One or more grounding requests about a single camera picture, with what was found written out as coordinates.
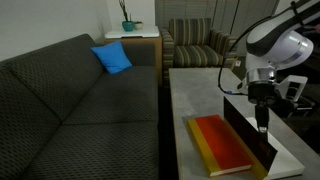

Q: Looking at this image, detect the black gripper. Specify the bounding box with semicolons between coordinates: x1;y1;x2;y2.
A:
247;82;281;134

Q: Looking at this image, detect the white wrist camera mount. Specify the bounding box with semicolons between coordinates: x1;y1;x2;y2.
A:
274;74;309;103

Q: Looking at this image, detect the orange book yellow spine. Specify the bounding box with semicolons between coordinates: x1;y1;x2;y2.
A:
186;114;255;178

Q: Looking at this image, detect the striped armchair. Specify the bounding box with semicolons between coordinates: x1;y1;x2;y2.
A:
159;17;238;88

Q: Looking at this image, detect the wooden side table white top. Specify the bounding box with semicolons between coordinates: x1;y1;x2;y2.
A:
103;25;163;88

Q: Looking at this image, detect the dark grey fabric sofa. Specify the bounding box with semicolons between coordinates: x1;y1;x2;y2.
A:
0;33;160;180

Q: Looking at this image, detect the grey top coffee table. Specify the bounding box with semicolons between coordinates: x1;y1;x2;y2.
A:
168;67;320;180

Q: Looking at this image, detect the teal potted green plant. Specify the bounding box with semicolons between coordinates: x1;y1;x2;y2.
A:
118;0;136;33

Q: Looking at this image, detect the blue cushion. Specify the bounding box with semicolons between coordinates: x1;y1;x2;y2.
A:
89;40;133;75

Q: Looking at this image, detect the small white potted plant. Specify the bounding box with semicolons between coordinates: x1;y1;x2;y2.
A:
133;13;144;31

